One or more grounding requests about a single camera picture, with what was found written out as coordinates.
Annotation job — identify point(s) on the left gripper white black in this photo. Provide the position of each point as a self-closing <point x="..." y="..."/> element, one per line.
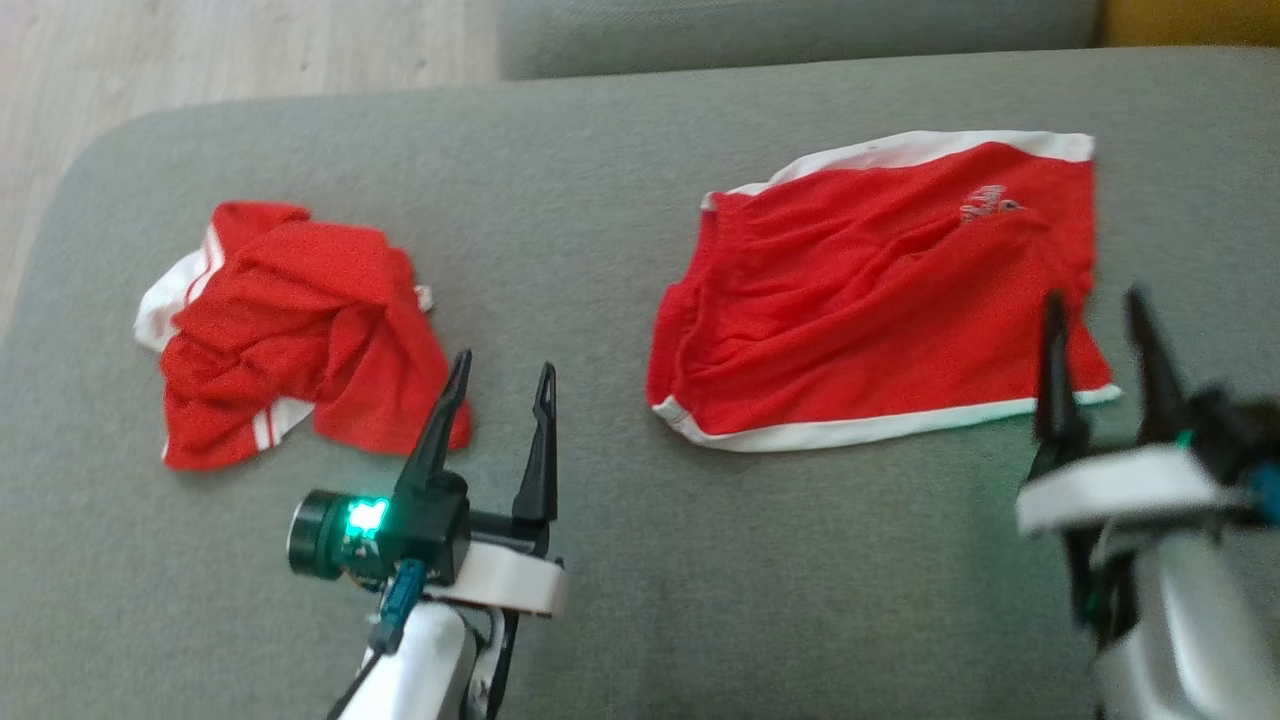
<point x="510" y="580"/>

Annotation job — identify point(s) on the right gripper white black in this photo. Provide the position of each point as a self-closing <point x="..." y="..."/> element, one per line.
<point x="1120" y="490"/>

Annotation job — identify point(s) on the red white basketball jersey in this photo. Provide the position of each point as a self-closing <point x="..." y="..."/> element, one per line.
<point x="300" y="320"/>

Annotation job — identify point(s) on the red shorts white trim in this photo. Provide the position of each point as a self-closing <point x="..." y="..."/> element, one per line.
<point x="860" y="310"/>

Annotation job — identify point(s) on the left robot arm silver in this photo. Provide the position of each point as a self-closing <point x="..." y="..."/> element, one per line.
<point x="420" y="670"/>

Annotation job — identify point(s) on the yellow sofa backrest cushion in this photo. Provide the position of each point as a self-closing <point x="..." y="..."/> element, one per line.
<point x="1190" y="20"/>

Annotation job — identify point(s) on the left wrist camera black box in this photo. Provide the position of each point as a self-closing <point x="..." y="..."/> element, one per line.
<point x="435" y="525"/>

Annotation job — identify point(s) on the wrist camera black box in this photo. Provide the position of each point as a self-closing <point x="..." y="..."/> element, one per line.
<point x="1230" y="430"/>
<point x="435" y="525"/>

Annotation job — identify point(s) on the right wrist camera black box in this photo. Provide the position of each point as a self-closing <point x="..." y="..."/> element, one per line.
<point x="1230" y="430"/>

